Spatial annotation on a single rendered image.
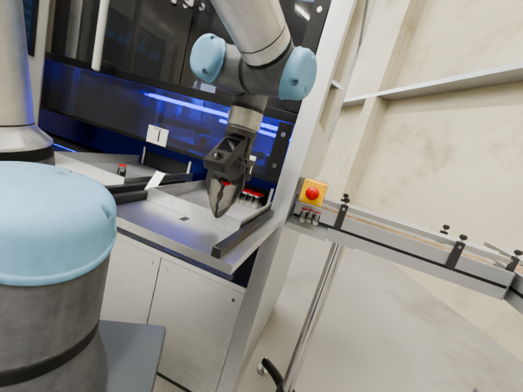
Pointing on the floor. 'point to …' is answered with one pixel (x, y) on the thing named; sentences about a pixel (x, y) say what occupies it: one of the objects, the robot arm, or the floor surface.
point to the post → (288, 187)
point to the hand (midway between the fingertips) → (216, 213)
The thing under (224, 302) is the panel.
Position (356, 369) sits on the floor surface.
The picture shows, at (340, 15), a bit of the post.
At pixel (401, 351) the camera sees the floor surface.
